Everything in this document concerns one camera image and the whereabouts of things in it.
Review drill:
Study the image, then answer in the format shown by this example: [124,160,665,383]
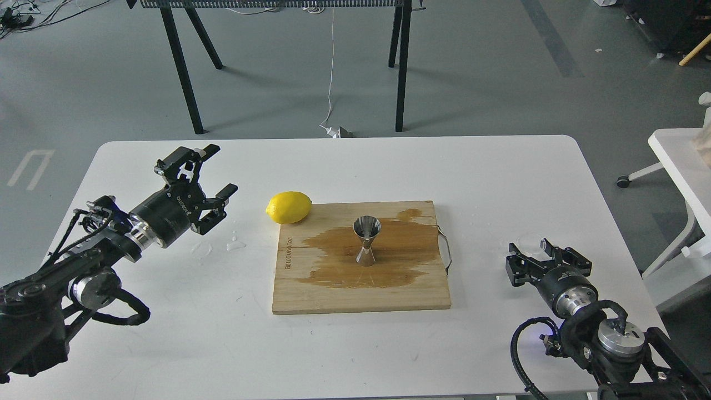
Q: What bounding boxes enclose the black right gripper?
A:
[505,239,598,319]

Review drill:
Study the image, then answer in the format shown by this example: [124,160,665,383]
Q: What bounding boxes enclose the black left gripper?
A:
[129,144,238,248]

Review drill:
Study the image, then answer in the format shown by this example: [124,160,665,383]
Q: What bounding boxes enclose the steel double jigger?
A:
[353,216,382,267]

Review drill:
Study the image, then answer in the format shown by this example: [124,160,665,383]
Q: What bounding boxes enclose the small clear glass beaker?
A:
[515,232,548,260]

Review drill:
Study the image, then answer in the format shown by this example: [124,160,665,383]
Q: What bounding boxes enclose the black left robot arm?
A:
[1,144,238,384]

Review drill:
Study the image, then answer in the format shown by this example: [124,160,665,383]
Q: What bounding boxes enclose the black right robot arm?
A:
[505,239,710,399]

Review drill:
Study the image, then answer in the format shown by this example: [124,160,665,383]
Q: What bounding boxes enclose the yellow lemon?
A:
[265,192,312,224]

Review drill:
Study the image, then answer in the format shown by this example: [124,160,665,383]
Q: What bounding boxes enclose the white office chair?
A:
[615,162,664,189]

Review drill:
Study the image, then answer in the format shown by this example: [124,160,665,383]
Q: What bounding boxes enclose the wooden cutting board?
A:
[272,200,452,316]

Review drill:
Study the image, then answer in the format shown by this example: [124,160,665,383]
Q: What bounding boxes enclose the white side table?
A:
[642,92,711,306]

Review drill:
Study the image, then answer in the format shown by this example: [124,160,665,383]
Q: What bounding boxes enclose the black leg metal table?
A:
[127,1,424,134]

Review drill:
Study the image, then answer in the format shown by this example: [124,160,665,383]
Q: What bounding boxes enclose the wooden stick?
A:
[678,33,711,66]

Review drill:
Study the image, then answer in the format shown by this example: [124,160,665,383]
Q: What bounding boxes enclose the white hanging cable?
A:
[319,7,354,139]

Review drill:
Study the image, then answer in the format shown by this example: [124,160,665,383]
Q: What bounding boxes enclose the black floor cables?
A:
[0,0,112,39]

